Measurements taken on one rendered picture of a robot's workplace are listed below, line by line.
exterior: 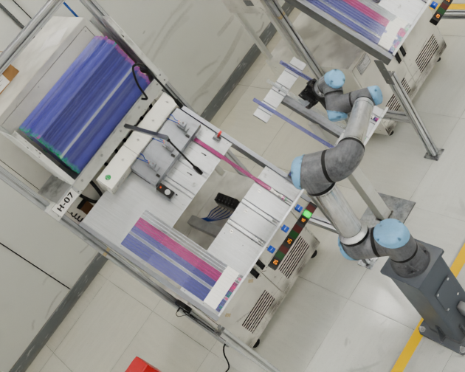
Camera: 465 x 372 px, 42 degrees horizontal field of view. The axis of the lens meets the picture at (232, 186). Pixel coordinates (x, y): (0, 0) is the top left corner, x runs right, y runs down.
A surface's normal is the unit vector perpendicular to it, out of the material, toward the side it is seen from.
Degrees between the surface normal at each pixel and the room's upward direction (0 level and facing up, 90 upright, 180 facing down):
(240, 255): 44
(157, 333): 0
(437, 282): 90
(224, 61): 90
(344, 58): 0
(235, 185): 0
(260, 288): 90
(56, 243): 90
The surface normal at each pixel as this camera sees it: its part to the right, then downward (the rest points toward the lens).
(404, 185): -0.54, -0.57
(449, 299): 0.61, 0.25
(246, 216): 0.05, -0.25
